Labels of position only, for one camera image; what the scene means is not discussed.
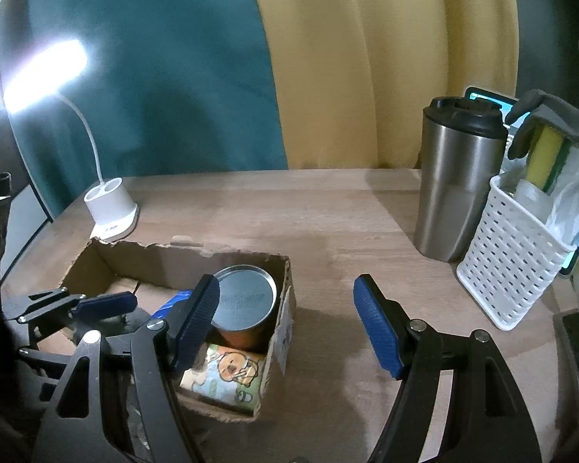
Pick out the yellow sponge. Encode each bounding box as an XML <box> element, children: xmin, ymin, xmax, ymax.
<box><xmin>526</xmin><ymin>124</ymin><xmax>572</xmax><ymax>191</ymax></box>

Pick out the red tin can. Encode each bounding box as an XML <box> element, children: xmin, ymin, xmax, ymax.
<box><xmin>211</xmin><ymin>264</ymin><xmax>278</xmax><ymax>353</ymax></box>

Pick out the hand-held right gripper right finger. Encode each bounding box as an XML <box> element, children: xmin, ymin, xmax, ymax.
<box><xmin>353</xmin><ymin>273</ymin><xmax>543</xmax><ymax>463</ymax></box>

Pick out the dark grey glove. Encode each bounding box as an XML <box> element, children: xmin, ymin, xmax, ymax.
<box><xmin>504</xmin><ymin>89</ymin><xmax>579</xmax><ymax>160</ymax></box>

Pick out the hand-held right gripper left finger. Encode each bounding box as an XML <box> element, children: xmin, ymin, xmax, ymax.
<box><xmin>33</xmin><ymin>273</ymin><xmax>221</xmax><ymax>463</ymax></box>

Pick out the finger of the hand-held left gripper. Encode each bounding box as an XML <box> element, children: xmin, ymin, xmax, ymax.
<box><xmin>2</xmin><ymin>288</ymin><xmax>138</xmax><ymax>325</ymax></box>
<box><xmin>17</xmin><ymin>345</ymin><xmax>80</xmax><ymax>365</ymax></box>

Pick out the blue tissue packet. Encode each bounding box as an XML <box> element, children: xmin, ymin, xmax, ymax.
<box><xmin>152</xmin><ymin>289</ymin><xmax>195</xmax><ymax>321</ymax></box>

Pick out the white desk lamp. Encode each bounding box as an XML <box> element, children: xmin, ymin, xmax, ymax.
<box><xmin>2</xmin><ymin>39</ymin><xmax>140</xmax><ymax>242</ymax></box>

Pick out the cartoon print tissue packet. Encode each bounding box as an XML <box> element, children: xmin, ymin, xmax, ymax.
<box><xmin>179</xmin><ymin>342</ymin><xmax>267</xmax><ymax>413</ymax></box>

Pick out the white perforated basket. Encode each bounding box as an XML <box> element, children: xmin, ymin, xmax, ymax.
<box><xmin>456</xmin><ymin>174</ymin><xmax>577</xmax><ymax>331</ymax></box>

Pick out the teal curtain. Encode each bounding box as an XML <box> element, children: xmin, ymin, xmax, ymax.
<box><xmin>0</xmin><ymin>0</ymin><xmax>290</xmax><ymax>223</ymax></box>

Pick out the cardboard box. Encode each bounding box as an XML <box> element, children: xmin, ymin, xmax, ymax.
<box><xmin>60</xmin><ymin>235</ymin><xmax>297</xmax><ymax>420</ymax></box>

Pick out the yellow curtain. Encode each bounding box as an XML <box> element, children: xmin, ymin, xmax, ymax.
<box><xmin>246</xmin><ymin>0</ymin><xmax>519</xmax><ymax>171</ymax></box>

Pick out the steel tumbler with black lid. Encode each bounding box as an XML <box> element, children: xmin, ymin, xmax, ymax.
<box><xmin>413</xmin><ymin>96</ymin><xmax>510</xmax><ymax>264</ymax></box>

